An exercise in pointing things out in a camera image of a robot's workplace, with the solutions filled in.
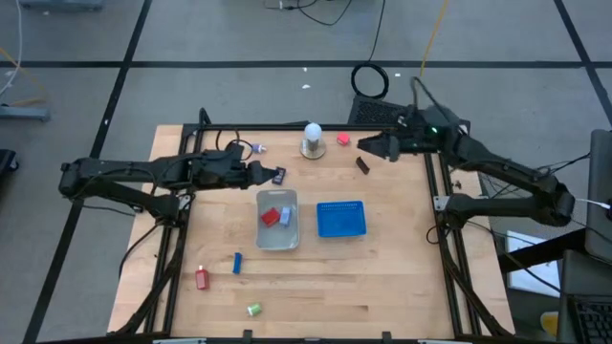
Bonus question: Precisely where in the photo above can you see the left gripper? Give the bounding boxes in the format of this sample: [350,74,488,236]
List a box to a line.
[203,142,280,188]

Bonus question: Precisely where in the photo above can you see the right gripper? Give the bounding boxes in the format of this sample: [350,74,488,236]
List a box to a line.
[357,110,441,162]

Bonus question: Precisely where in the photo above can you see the red wall charger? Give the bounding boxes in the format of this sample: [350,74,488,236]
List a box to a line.
[259,206,282,228]

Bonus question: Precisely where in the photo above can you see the red block with white tip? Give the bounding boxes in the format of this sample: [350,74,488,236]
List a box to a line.
[194,265,211,291]

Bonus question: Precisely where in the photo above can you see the black perforated panel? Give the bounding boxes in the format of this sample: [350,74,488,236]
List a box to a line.
[347,94,431,128]

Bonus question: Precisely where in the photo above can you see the white bulb brass lamp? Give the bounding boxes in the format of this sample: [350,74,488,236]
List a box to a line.
[299,121,328,161]

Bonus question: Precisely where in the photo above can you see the clear plastic bin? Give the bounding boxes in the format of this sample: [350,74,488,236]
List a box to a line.
[255,189,301,252]

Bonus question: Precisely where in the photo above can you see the blue perforated plastic basket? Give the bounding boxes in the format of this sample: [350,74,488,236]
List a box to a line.
[316,200,368,239]

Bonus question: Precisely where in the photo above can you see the black beam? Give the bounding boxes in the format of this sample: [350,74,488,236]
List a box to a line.
[496,227,588,274]

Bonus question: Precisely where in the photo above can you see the grey monitor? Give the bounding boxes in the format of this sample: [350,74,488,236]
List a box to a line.
[585,128,612,264]

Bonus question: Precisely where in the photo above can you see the grey laptop with keyboard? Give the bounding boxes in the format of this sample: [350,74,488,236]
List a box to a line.
[557,248,612,344]

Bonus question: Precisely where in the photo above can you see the yellow object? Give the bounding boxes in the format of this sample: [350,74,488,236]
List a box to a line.
[539,311,559,338]

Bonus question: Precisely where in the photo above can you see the grey metal foot bar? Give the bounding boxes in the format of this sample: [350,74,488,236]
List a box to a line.
[18,0,104,12]
[0,104,52,123]

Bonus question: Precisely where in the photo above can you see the black caster base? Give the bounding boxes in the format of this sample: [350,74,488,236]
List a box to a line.
[0,148,20,174]

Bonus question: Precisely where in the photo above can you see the black coiled cable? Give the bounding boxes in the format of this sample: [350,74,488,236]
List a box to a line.
[350,0,391,100]

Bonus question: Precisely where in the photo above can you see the yellow cable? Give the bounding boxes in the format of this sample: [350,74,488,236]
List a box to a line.
[419,0,450,78]

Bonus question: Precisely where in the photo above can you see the black floor cable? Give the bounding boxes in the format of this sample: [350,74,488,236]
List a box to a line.
[263,0,355,28]

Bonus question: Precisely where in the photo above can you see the white floor cable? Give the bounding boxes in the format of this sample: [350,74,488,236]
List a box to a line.
[0,0,24,97]

